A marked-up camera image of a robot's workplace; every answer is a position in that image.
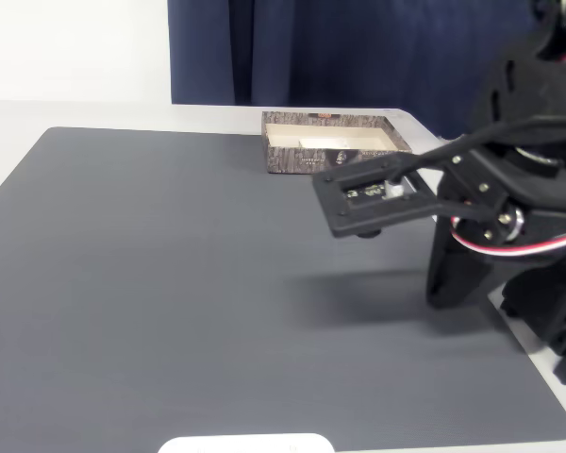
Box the red white servo wire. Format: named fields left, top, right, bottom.
left=450, top=216, right=566, bottom=260

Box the white rounded plastic device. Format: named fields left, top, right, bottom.
left=158, top=431, right=336, bottom=453

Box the bark patterned cardboard box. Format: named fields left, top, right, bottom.
left=261, top=110, right=413, bottom=176

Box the grey textured mat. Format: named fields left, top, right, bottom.
left=0, top=126, right=566, bottom=447

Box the white rectangular block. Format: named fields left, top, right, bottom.
left=297, top=136, right=351, bottom=152

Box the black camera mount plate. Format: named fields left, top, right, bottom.
left=311, top=152, right=441, bottom=240

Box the navy blue curtain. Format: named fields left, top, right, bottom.
left=167, top=0, right=548, bottom=141

